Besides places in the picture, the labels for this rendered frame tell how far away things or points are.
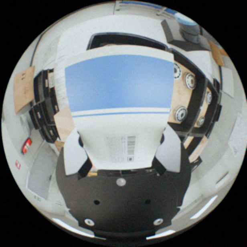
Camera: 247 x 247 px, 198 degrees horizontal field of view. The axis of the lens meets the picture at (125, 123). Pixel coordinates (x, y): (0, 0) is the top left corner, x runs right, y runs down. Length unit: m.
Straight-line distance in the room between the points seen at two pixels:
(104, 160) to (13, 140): 2.55
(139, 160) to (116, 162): 0.04
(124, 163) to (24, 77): 2.68
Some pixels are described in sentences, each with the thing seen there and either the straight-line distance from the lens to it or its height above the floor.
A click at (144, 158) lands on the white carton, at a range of 0.15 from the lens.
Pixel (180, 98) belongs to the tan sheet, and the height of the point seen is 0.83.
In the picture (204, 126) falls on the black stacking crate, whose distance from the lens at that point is 0.82.
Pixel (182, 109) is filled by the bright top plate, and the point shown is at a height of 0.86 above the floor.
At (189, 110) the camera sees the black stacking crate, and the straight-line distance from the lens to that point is 0.57.
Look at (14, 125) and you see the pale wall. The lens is 2.59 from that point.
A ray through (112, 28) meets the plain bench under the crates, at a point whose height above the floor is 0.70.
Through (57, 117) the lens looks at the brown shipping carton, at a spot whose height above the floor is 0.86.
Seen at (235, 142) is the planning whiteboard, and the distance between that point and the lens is 3.49.
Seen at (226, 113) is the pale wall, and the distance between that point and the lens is 3.49.
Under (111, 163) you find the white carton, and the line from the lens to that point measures 0.16.
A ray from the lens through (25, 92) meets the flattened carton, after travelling 2.55.
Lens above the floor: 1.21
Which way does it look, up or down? 58 degrees down
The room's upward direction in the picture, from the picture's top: 175 degrees clockwise
